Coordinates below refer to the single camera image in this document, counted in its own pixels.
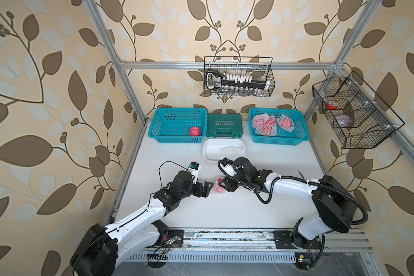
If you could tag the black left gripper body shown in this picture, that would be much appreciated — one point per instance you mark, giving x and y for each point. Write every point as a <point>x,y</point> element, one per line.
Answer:
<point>188,192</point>

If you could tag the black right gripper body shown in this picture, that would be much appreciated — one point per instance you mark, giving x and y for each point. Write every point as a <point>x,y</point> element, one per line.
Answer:
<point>238,181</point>

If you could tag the red apple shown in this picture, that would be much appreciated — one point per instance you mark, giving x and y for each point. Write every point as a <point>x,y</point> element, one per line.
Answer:
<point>220,186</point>
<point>195,132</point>

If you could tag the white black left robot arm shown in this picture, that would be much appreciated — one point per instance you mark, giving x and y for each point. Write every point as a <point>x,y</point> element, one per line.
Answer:
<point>103,248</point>

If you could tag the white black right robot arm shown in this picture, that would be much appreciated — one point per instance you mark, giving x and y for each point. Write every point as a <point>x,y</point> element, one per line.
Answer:
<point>336,209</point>

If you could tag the white plastic tray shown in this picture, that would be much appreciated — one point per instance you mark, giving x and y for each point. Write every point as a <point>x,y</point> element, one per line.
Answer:
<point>212,149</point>

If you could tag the netted apple front middle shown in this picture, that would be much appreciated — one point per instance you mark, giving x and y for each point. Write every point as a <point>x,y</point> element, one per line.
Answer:
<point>267,130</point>

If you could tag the green plastic tool case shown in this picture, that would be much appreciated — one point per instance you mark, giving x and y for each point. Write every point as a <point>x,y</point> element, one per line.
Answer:
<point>224,126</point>

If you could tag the teal right plastic basket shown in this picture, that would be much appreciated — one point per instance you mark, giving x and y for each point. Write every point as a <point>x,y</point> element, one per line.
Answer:
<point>283,137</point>

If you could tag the teal plastic basket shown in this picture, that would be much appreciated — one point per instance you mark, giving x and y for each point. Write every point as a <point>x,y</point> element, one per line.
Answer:
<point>172,125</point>
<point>283,137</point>

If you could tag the teal left plastic basket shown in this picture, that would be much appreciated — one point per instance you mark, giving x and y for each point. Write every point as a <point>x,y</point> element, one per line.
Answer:
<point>172,125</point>

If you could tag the black white tool in basket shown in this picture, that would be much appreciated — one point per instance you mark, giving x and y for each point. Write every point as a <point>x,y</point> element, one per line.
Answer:
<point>215,80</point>

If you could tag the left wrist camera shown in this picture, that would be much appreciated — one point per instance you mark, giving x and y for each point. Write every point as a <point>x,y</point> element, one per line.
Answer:
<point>194,168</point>

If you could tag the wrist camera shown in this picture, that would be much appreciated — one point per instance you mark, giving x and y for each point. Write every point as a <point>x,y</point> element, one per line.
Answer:
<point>227,167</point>
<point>194,168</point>

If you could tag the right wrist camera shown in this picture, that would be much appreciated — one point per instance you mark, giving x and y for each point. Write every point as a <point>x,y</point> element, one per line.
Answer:
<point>227,167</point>

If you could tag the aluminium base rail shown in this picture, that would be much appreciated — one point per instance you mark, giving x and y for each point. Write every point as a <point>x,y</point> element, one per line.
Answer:
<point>248,239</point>

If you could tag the black wire basket back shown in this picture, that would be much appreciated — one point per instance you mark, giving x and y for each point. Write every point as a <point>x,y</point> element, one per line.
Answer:
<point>259,68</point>

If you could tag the black wire basket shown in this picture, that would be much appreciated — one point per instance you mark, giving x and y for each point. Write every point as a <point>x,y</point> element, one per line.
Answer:
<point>259,68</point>
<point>365,117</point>

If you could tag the red object in wire basket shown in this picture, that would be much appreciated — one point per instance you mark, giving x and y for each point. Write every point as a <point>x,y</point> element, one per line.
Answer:
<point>332,105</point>

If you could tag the black wire basket right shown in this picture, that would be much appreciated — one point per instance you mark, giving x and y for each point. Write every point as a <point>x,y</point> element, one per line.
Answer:
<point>365,117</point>

